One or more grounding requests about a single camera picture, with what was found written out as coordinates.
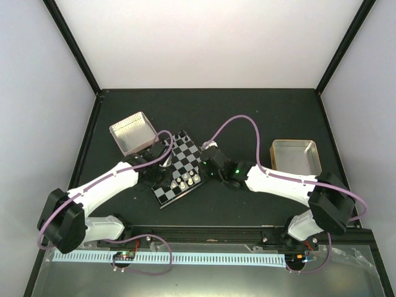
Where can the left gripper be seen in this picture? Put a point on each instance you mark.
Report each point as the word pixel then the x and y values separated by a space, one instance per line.
pixel 165 183

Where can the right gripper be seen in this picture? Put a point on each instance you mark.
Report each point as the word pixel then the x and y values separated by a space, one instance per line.
pixel 203 174

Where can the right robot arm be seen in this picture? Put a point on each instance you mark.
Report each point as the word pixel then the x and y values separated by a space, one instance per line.
pixel 329 207

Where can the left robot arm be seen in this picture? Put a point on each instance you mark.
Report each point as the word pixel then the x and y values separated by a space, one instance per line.
pixel 66 220

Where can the black chess pieces row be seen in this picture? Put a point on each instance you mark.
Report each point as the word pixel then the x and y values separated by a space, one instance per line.
pixel 180 138

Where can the left circuit board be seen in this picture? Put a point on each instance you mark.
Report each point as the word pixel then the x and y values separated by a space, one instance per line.
pixel 124 256

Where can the circuit board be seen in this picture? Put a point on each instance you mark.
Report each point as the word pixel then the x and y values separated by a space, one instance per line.
pixel 124 256
pixel 299 258

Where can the right circuit board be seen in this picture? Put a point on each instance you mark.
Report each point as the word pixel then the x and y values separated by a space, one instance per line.
pixel 299 258

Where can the black white chessboard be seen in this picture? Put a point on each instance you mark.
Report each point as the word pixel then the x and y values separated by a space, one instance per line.
pixel 185 158

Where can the pink metal tin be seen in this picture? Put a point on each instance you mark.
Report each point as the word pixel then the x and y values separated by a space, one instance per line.
pixel 133 133

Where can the gold metal tin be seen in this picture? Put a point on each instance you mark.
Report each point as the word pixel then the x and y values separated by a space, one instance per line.
pixel 295 156

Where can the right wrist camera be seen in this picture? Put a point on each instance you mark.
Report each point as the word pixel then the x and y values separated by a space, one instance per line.
pixel 208 144

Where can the black mounting rail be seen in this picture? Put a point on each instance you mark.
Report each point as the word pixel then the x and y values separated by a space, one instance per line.
pixel 260 235

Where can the light blue cable duct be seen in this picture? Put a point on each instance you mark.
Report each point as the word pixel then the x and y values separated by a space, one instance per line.
pixel 175 258

